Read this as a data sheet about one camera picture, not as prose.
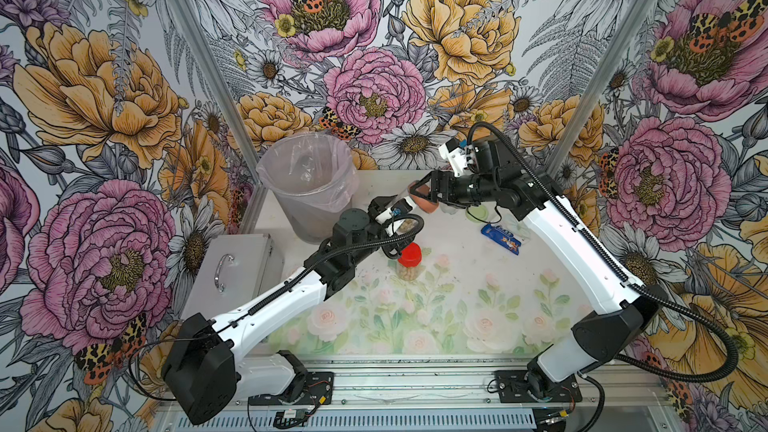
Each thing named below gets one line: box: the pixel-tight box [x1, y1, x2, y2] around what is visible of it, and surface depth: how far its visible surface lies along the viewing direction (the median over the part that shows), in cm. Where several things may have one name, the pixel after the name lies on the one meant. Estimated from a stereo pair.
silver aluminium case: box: [181, 234, 284, 320], surface depth 79 cm
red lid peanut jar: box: [398, 242, 422, 282], surface depth 88 cm
